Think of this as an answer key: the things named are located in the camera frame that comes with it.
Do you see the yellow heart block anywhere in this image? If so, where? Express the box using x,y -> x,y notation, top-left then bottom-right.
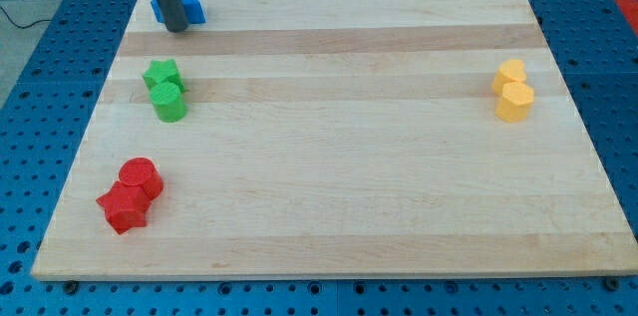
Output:
491,59 -> 527,95

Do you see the green cylinder block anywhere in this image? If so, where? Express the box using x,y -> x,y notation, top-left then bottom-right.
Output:
150,82 -> 187,123

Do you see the green star block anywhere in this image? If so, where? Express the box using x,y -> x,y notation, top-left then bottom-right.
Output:
143,59 -> 185,93

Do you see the red object at edge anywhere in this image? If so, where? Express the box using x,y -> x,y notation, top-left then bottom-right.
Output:
614,0 -> 638,34

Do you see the wooden board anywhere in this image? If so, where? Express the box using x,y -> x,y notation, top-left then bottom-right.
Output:
32,0 -> 637,281

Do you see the blue block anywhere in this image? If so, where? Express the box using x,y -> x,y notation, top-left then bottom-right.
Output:
151,0 -> 206,24

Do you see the black cable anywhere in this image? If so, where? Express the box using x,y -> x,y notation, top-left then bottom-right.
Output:
0,5 -> 54,30

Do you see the yellow hexagon block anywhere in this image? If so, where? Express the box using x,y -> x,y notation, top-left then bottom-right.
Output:
494,82 -> 535,123

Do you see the red star block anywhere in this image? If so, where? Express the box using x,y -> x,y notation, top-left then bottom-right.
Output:
96,181 -> 151,234

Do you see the red cylinder block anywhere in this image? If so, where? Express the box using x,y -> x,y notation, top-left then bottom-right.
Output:
119,158 -> 164,200

